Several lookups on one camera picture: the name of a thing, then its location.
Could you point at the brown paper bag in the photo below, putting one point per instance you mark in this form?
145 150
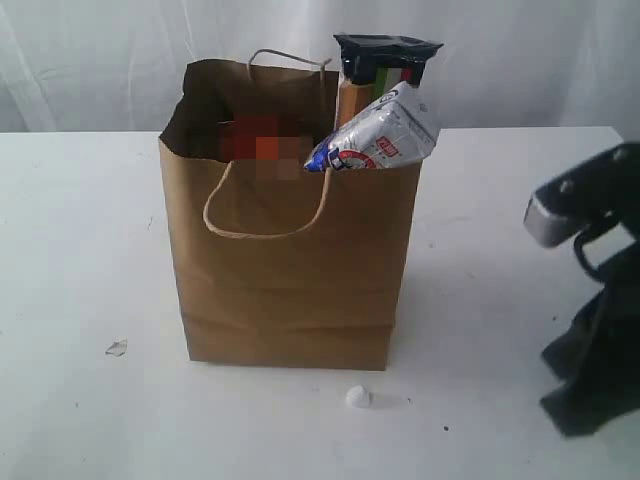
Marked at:
275 265

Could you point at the clear plastic scrap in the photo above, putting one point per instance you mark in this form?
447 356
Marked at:
118 348

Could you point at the white marshmallow near spaghetti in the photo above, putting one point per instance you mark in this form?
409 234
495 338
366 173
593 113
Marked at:
358 397

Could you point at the spaghetti packet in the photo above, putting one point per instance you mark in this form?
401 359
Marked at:
372 64

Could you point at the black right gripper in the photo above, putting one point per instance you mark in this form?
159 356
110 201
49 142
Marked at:
582 204

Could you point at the white blue milk carton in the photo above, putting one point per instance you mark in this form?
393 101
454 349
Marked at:
395 130

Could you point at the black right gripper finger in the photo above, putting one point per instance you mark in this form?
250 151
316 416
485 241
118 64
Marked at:
602 388

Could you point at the brown pouch orange label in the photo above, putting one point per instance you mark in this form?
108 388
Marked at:
254 137

